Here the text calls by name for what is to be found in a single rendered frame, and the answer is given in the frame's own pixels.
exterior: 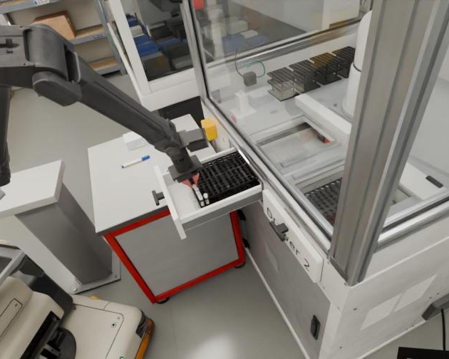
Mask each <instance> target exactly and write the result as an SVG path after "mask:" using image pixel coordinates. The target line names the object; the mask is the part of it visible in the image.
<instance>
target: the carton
mask: <svg viewBox="0 0 449 359"><path fill-rule="evenodd" d="M38 22H39V23H40V22H41V23H44V24H48V25H49V26H51V27H52V28H54V29H55V30H56V31H57V32H59V33H60V34H61V35H62V36H64V37H65V38H67V39H68V40H70V39H74V38H75V37H76V34H77V32H76V29H75V27H74V25H73V23H72V20H71V18H70V16H69V15H68V12H67V11H61V12H58V13H54V14H48V15H45V16H39V17H36V18H35V19H34V21H33V22H32V23H38Z"/></svg>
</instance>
